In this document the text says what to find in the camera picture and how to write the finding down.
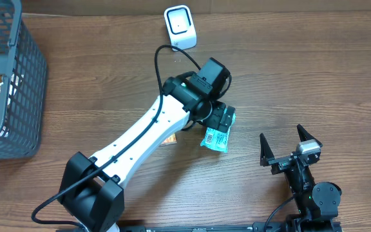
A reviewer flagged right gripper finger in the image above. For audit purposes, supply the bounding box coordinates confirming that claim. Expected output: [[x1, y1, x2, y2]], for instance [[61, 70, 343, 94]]
[[296, 124, 323, 148], [260, 133, 275, 166]]

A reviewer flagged teal tissue packet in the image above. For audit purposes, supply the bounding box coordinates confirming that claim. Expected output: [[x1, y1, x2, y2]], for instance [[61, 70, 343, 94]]
[[200, 113, 236, 153]]

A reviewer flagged orange snack packet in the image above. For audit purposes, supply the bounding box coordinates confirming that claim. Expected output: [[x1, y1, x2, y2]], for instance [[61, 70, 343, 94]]
[[161, 133, 177, 146]]

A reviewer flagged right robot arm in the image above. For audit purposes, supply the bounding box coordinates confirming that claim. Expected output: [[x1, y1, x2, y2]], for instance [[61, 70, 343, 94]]
[[253, 124, 342, 232]]

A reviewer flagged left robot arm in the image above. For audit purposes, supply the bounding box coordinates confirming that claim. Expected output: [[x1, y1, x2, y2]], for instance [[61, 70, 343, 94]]
[[59, 58, 235, 231]]

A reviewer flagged white barcode scanner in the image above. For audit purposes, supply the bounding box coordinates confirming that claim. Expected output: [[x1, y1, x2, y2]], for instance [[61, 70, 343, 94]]
[[164, 5, 197, 50]]

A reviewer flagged grey plastic mesh basket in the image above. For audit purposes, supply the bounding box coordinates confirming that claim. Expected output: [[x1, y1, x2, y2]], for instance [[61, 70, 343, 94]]
[[0, 0, 48, 159]]

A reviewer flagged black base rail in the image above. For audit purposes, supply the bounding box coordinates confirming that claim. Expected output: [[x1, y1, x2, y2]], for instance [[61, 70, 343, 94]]
[[119, 222, 294, 232]]

